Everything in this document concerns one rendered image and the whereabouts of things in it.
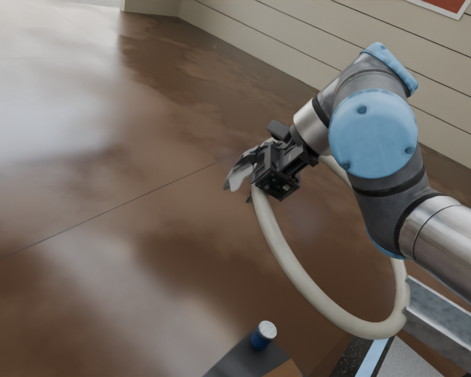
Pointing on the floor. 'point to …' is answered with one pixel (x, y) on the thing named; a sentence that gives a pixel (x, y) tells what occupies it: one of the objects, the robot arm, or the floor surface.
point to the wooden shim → (285, 370)
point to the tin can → (263, 335)
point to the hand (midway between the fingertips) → (239, 189)
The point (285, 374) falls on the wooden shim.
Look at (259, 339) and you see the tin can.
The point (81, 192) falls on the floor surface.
